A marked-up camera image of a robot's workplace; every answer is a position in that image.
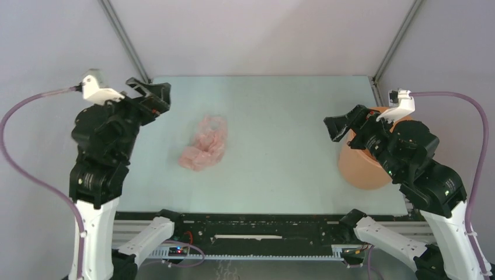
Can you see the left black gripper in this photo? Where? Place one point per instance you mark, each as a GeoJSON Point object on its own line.
{"type": "Point", "coordinates": [154, 104]}

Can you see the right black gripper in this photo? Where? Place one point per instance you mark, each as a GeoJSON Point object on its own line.
{"type": "Point", "coordinates": [358, 114]}

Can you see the orange trash bin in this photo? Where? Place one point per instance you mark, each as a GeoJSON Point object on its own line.
{"type": "Point", "coordinates": [361, 168]}

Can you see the pink plastic trash bag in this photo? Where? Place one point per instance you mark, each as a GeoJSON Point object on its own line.
{"type": "Point", "coordinates": [208, 144]}

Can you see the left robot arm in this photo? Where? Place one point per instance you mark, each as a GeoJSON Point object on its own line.
{"type": "Point", "coordinates": [105, 134]}

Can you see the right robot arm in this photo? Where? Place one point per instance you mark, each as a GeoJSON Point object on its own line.
{"type": "Point", "coordinates": [405, 150]}

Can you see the small electronics board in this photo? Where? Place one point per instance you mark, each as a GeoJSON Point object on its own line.
{"type": "Point", "coordinates": [178, 251]}

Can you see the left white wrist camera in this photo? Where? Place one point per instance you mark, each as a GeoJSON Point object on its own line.
{"type": "Point", "coordinates": [96, 90]}

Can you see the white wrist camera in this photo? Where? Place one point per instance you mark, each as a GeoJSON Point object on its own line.
{"type": "Point", "coordinates": [96, 90]}
{"type": "Point", "coordinates": [402, 105]}

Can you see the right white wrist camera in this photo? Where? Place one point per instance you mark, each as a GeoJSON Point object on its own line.
{"type": "Point", "coordinates": [402, 105]}

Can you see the left corner frame post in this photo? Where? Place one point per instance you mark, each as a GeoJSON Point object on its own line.
{"type": "Point", "coordinates": [124, 39]}

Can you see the corner frame post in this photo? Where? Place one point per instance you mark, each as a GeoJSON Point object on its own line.
{"type": "Point", "coordinates": [398, 38]}
{"type": "Point", "coordinates": [124, 39]}

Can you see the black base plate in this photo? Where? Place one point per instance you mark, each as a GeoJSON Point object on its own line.
{"type": "Point", "coordinates": [180, 218]}

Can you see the aluminium frame rail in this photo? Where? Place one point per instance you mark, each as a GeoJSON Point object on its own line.
{"type": "Point", "coordinates": [262, 241]}

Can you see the right corner frame post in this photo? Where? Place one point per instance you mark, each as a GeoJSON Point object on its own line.
{"type": "Point", "coordinates": [398, 38]}

